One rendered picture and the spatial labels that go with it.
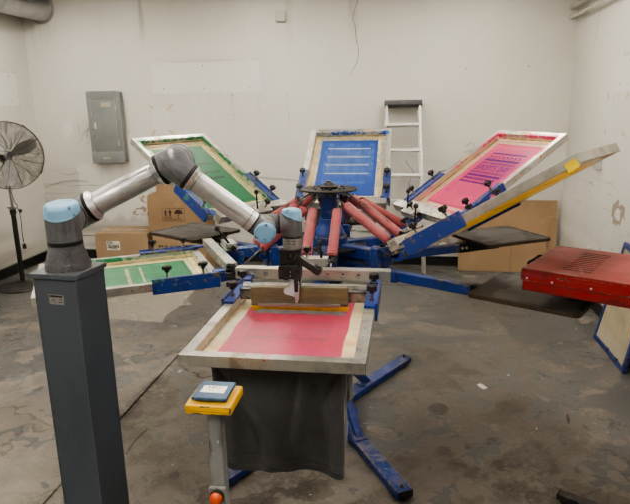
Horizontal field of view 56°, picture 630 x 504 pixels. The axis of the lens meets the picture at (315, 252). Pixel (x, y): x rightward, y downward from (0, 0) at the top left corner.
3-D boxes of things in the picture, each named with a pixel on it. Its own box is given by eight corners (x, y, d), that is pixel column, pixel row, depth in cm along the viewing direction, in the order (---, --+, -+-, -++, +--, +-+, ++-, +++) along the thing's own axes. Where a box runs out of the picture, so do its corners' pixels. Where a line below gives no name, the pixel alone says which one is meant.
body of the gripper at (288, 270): (282, 275, 232) (281, 245, 229) (304, 276, 230) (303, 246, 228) (278, 281, 224) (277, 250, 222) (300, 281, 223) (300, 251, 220)
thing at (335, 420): (346, 482, 195) (346, 362, 185) (216, 472, 202) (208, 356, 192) (347, 476, 198) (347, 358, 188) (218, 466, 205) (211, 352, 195)
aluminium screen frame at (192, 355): (365, 375, 176) (365, 363, 175) (178, 365, 184) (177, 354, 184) (378, 293, 251) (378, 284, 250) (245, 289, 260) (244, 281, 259)
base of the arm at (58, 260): (35, 272, 201) (31, 244, 199) (63, 261, 215) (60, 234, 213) (73, 274, 197) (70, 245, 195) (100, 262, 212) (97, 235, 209)
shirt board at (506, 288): (604, 306, 255) (606, 288, 253) (578, 335, 224) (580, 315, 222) (351, 260, 336) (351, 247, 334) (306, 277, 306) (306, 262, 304)
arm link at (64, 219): (40, 244, 198) (35, 204, 194) (54, 235, 211) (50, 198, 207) (77, 243, 199) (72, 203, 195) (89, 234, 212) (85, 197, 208)
